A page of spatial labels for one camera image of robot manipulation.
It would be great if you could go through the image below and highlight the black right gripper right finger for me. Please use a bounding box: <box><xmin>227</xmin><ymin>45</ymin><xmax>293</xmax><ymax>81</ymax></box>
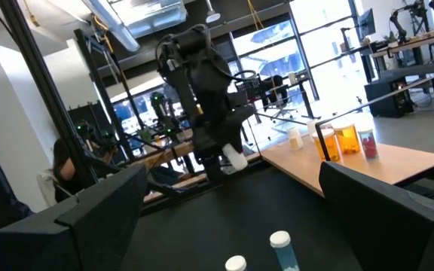
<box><xmin>318</xmin><ymin>161</ymin><xmax>434</xmax><ymax>271</ymax></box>

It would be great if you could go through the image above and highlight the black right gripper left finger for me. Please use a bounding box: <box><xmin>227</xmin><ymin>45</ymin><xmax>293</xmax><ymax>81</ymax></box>
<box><xmin>57</xmin><ymin>163</ymin><xmax>149</xmax><ymax>271</ymax></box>

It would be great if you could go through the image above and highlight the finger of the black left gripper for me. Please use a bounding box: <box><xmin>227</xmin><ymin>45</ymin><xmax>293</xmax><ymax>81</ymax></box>
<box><xmin>224</xmin><ymin>108</ymin><xmax>257</xmax><ymax>149</ymax></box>

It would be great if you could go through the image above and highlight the large orange pill bottle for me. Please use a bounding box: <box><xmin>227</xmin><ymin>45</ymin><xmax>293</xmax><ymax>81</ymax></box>
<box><xmin>311</xmin><ymin>128</ymin><xmax>341</xmax><ymax>163</ymax></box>

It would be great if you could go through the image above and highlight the orange pill bottle white cap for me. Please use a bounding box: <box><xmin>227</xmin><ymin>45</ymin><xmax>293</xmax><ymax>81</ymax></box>
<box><xmin>332</xmin><ymin>122</ymin><xmax>362</xmax><ymax>156</ymax></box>

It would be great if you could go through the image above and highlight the light blue pill bottle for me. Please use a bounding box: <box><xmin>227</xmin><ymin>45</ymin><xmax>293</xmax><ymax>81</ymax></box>
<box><xmin>269</xmin><ymin>230</ymin><xmax>301</xmax><ymax>271</ymax></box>

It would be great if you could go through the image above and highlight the clear bottle with red pills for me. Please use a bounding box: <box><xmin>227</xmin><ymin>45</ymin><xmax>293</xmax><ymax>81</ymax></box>
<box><xmin>355</xmin><ymin>126</ymin><xmax>380</xmax><ymax>160</ymax></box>
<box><xmin>224</xmin><ymin>254</ymin><xmax>248</xmax><ymax>271</ymax></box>

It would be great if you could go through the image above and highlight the light wooden shelf board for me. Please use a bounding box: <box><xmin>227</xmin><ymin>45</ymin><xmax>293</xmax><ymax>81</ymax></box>
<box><xmin>260</xmin><ymin>131</ymin><xmax>434</xmax><ymax>197</ymax></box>

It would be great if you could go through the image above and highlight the black office chair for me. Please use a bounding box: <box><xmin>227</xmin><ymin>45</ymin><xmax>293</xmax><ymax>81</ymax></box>
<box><xmin>261</xmin><ymin>74</ymin><xmax>292</xmax><ymax>120</ymax></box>

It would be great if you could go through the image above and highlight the white bottle with beige pills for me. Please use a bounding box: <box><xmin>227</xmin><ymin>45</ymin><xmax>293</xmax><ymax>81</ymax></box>
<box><xmin>286</xmin><ymin>126</ymin><xmax>305</xmax><ymax>151</ymax></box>

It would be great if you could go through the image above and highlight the neighbouring wooden table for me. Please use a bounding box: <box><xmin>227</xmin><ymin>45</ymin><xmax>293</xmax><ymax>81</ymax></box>
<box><xmin>133</xmin><ymin>129</ymin><xmax>203</xmax><ymax>170</ymax></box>

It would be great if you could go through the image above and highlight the white pendant lamp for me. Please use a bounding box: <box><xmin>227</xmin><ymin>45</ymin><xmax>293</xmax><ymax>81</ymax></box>
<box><xmin>204</xmin><ymin>0</ymin><xmax>222</xmax><ymax>24</ymax></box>

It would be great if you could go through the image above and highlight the translucent ceiling light panel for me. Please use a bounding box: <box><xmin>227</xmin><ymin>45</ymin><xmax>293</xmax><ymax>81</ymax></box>
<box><xmin>109</xmin><ymin>0</ymin><xmax>188</xmax><ymax>38</ymax></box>

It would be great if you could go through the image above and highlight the black computer tower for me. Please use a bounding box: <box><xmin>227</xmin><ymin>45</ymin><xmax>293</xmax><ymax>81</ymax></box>
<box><xmin>363</xmin><ymin>77</ymin><xmax>416</xmax><ymax>118</ymax></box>

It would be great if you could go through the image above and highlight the distant black monitor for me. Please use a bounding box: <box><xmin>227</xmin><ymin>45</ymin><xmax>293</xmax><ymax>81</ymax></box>
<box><xmin>358</xmin><ymin>8</ymin><xmax>377</xmax><ymax>38</ymax></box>

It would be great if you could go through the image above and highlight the distant wooden workbench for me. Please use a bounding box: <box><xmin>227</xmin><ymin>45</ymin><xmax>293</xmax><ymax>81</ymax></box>
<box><xmin>369</xmin><ymin>28</ymin><xmax>434</xmax><ymax>82</ymax></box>

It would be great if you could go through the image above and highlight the black wire mesh basket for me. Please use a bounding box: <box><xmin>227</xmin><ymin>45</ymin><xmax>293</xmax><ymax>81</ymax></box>
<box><xmin>235</xmin><ymin>74</ymin><xmax>262</xmax><ymax>101</ymax></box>

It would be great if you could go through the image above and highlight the yellow hanging cable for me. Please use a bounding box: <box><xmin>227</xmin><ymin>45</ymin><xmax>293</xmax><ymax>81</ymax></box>
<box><xmin>246</xmin><ymin>0</ymin><xmax>265</xmax><ymax>31</ymax></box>

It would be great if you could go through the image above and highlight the white ceiling duct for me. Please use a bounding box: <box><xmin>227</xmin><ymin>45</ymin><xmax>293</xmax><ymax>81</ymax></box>
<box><xmin>81</xmin><ymin>0</ymin><xmax>142</xmax><ymax>53</ymax></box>

